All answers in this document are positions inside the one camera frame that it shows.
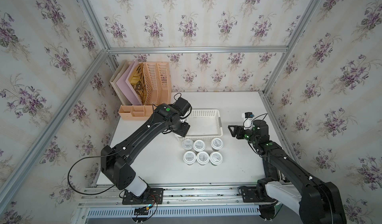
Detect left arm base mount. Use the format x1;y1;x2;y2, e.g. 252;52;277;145
122;188;164;205

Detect yogurt cup row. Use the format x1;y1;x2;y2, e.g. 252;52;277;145
193;139;206;152
197;151;210;166
182;139;194;151
210;151;223;166
210;137;224;151
183;150;197;165

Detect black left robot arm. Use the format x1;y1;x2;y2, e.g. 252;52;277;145
100;99;192;198

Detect white plastic basket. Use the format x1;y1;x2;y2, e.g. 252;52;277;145
175;109;223;141

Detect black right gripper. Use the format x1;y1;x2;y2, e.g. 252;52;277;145
227;123;259;146

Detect beige folder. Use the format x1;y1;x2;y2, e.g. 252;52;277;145
109;61;131;105

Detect aluminium rail frame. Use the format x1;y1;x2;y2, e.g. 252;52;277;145
71;183;282;224

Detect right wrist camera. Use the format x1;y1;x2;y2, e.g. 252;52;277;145
242;112;254;129

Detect pink folder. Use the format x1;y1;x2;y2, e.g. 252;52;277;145
116;60;142;106

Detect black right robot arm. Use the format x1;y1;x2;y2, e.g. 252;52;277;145
228;119;347;224

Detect peach plastic file organizer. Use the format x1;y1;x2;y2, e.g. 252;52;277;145
118;62;171;120

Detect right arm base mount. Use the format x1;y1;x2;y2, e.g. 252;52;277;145
238;177;276;203

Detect yellow black patterned book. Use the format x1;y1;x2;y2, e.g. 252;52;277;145
128;63;147;105

